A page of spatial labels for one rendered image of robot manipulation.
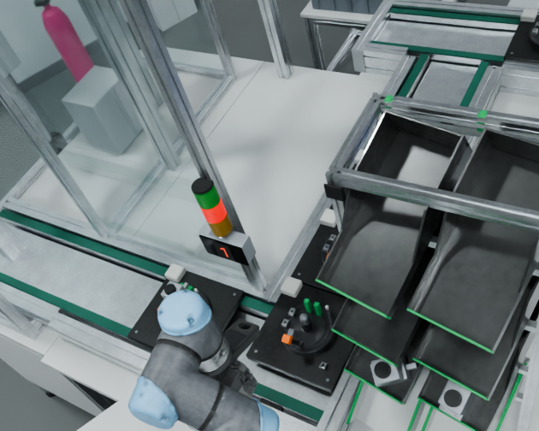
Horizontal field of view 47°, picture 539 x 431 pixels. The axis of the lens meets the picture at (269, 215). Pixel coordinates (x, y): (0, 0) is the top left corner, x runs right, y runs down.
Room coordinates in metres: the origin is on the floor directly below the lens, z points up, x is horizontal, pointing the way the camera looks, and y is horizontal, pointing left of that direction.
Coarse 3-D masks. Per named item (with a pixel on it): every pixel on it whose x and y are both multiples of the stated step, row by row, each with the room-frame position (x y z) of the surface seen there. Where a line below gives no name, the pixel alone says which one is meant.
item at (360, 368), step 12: (420, 324) 0.57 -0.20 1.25; (420, 336) 0.55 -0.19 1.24; (360, 348) 0.59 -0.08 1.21; (408, 348) 0.54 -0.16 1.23; (348, 360) 0.57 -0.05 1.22; (360, 360) 0.57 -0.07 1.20; (372, 360) 0.56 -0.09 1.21; (408, 360) 0.52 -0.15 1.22; (348, 372) 0.55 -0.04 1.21; (360, 372) 0.55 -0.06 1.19; (420, 372) 0.49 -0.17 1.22; (372, 384) 0.51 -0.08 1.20; (396, 384) 0.50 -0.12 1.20; (408, 384) 0.49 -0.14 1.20; (396, 396) 0.48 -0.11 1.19; (408, 396) 0.47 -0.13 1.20
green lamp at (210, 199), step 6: (192, 192) 0.96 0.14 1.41; (210, 192) 0.95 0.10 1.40; (216, 192) 0.96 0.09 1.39; (198, 198) 0.95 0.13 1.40; (204, 198) 0.94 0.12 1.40; (210, 198) 0.94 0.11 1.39; (216, 198) 0.95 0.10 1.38; (198, 204) 0.96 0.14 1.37; (204, 204) 0.95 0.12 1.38; (210, 204) 0.94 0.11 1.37; (216, 204) 0.95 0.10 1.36
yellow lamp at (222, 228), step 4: (224, 220) 0.95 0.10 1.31; (228, 220) 0.96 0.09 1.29; (212, 224) 0.95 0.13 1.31; (216, 224) 0.94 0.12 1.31; (220, 224) 0.94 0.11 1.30; (224, 224) 0.95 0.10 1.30; (228, 224) 0.95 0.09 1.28; (212, 228) 0.95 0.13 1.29; (216, 228) 0.95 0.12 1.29; (220, 228) 0.94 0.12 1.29; (224, 228) 0.94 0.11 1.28; (228, 228) 0.95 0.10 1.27; (212, 232) 0.96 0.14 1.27; (216, 232) 0.95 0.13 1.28; (220, 232) 0.94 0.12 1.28; (224, 232) 0.94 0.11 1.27; (228, 232) 0.95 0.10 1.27; (216, 236) 0.95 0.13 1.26; (220, 236) 0.95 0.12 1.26
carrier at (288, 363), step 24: (288, 288) 0.93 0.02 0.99; (312, 288) 0.92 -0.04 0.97; (288, 312) 0.85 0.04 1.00; (312, 312) 0.84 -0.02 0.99; (336, 312) 0.83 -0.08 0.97; (264, 336) 0.83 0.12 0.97; (312, 336) 0.78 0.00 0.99; (336, 336) 0.76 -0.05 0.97; (264, 360) 0.77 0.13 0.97; (288, 360) 0.75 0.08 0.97; (312, 360) 0.73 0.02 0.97; (336, 360) 0.70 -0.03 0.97; (312, 384) 0.67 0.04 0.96; (336, 384) 0.65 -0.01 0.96
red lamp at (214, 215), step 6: (222, 204) 0.96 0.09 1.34; (204, 210) 0.95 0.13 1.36; (210, 210) 0.94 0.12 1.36; (216, 210) 0.95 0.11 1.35; (222, 210) 0.95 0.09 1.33; (204, 216) 0.96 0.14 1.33; (210, 216) 0.95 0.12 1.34; (216, 216) 0.94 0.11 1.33; (222, 216) 0.95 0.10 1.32; (210, 222) 0.95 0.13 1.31; (216, 222) 0.94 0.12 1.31
